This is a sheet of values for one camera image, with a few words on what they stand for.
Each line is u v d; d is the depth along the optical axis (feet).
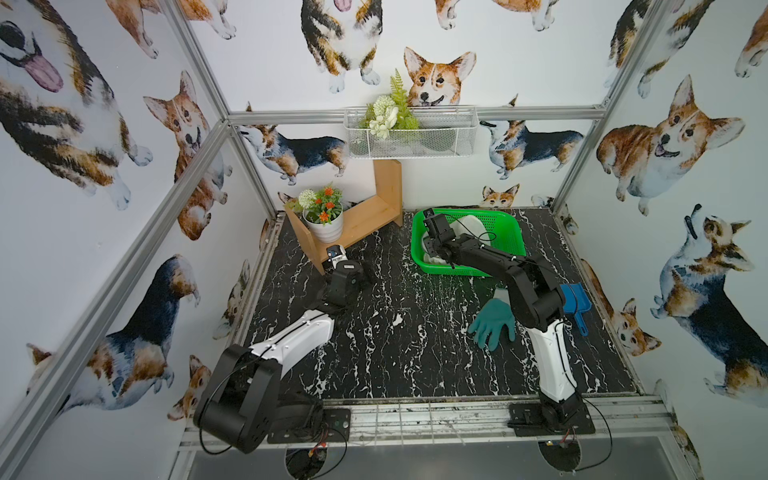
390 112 2.57
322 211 3.04
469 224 3.41
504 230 3.54
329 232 3.21
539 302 1.87
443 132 3.04
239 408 1.36
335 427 2.41
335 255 2.51
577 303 3.17
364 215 3.73
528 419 2.40
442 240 2.64
